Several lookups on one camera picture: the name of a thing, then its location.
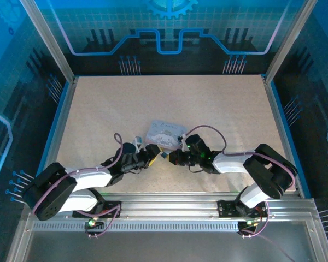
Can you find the small padlock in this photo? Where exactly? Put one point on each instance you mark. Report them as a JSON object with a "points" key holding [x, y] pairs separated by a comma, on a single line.
{"points": [[162, 155]]}

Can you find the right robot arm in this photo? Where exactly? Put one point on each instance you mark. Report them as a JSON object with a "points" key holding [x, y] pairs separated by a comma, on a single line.
{"points": [[232, 163]]}

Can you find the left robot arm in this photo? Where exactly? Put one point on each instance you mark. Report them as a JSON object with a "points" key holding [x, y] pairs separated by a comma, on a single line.
{"points": [[93, 177]]}

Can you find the circuit board with green light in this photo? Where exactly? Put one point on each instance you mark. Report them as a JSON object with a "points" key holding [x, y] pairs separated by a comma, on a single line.
{"points": [[248, 223], [92, 222]]}

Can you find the grey metal tray panel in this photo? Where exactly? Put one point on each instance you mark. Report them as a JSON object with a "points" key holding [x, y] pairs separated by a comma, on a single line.
{"points": [[166, 248]]}

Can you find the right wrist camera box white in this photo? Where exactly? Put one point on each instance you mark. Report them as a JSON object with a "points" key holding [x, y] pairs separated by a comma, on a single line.
{"points": [[182, 137]]}

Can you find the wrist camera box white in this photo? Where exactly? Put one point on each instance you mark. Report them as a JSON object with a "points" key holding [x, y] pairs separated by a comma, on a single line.
{"points": [[182, 137], [138, 141]]}

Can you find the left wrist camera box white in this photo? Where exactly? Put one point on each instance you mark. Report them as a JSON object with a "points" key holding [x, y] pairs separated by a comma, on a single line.
{"points": [[138, 141]]}

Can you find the aluminium cross rail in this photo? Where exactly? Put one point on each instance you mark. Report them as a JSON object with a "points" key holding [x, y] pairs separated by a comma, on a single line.
{"points": [[166, 203]]}

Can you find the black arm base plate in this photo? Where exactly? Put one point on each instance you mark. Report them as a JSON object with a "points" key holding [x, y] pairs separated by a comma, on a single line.
{"points": [[227, 208], [112, 206]]}

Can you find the aluminium side rail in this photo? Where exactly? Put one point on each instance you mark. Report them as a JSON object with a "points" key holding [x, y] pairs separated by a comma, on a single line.
{"points": [[277, 120], [63, 120]]}

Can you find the aluminium frame post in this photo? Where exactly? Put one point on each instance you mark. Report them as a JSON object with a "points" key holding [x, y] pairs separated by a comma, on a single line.
{"points": [[49, 43], [287, 41]]}

